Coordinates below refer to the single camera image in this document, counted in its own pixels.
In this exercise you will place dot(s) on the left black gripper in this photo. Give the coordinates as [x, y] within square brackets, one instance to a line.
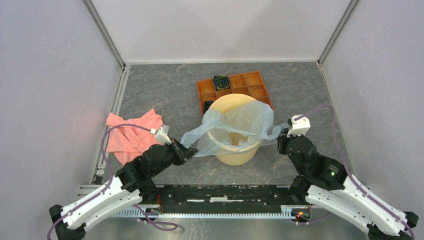
[183, 152]

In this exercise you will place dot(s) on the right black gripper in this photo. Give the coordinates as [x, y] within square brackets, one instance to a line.
[281, 139]

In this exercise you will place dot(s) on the translucent blue plastic trash bag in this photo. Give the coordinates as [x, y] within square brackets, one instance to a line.
[247, 127]

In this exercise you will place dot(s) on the yellow plastic trash bin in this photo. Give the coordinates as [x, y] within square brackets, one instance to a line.
[223, 105]

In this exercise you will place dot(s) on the orange wooden divided tray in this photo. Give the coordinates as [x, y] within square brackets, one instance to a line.
[249, 83]

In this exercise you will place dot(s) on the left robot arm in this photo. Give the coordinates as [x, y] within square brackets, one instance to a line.
[129, 186]

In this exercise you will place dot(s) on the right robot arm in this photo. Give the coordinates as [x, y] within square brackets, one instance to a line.
[324, 182]

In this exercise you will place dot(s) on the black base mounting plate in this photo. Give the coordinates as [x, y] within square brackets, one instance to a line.
[222, 199]

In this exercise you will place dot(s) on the black rolled tie left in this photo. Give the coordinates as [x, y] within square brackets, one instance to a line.
[206, 105]

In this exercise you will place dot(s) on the pink cloth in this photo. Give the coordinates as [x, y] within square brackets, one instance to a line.
[129, 142]

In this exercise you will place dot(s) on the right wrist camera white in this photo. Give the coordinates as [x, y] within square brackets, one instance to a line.
[298, 126]

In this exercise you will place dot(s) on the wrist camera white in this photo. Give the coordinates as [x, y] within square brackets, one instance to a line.
[161, 134]
[298, 126]

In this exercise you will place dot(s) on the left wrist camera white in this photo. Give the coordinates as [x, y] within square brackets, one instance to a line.
[161, 134]

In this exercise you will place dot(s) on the white slotted cable duct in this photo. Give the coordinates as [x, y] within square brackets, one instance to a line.
[285, 213]

